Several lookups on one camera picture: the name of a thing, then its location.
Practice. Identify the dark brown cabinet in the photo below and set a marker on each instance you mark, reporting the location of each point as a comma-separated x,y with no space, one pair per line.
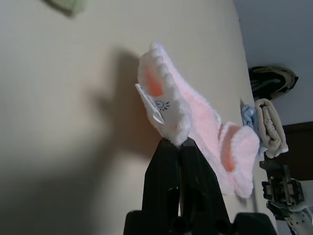
300,151

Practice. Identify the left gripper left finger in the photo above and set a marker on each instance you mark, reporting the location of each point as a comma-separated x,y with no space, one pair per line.
161,181

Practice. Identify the dark bag with beige trim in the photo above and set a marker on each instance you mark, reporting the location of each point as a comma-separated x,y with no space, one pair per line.
271,80

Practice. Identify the light blue folded towel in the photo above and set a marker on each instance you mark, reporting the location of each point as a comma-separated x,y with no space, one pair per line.
248,115

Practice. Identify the beige folded towel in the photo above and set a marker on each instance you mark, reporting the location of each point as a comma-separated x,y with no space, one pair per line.
271,127

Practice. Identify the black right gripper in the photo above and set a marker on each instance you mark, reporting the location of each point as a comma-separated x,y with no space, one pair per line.
281,191

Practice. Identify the pink towel with white trim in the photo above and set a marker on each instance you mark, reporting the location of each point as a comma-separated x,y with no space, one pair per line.
200,117

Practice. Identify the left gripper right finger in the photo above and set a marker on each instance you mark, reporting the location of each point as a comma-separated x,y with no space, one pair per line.
200,186

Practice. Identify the green folded towel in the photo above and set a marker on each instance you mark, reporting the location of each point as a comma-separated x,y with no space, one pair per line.
68,6

